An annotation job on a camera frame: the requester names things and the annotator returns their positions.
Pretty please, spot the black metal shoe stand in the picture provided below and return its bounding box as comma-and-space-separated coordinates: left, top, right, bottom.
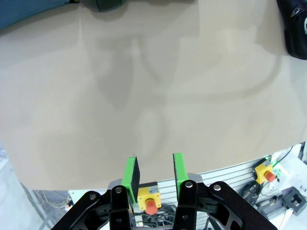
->
0, 0, 80, 31

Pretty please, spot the black leather dress shoe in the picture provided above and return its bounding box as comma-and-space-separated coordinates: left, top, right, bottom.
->
80, 0, 131, 13

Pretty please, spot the black bracket block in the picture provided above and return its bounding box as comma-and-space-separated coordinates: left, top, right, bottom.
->
282, 191, 307, 216

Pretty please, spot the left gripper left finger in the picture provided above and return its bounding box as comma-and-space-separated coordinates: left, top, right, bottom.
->
51, 156, 141, 230

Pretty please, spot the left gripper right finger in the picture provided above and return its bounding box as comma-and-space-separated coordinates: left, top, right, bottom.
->
172, 152, 279, 230

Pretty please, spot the grey cable bundle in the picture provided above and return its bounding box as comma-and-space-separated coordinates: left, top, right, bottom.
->
28, 190, 72, 216

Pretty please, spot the black matte thick-soled shoe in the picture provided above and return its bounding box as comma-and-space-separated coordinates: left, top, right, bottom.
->
275, 0, 307, 60

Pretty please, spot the aluminium extrusion table frame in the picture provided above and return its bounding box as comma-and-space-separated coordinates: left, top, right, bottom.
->
157, 158, 267, 204

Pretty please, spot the yellow emergency stop button box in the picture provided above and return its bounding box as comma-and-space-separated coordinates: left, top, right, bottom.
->
137, 186, 162, 216
254, 163, 277, 184

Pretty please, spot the black cable bundle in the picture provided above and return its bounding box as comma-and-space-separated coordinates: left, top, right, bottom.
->
239, 182, 272, 216
141, 203, 178, 227

